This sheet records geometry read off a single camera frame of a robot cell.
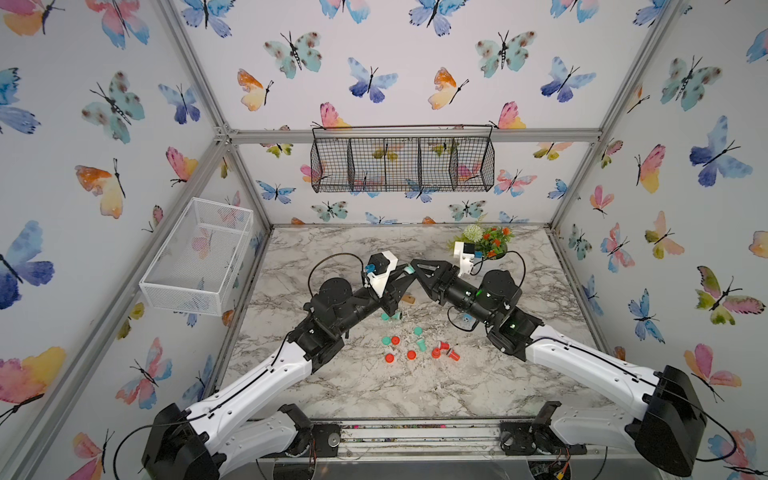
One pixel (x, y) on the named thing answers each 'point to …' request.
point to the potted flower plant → (492, 241)
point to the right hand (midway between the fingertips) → (414, 265)
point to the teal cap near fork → (385, 317)
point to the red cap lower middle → (412, 355)
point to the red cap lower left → (389, 358)
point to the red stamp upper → (444, 345)
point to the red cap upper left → (395, 340)
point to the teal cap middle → (418, 331)
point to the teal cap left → (386, 340)
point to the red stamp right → (454, 355)
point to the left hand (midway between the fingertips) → (411, 270)
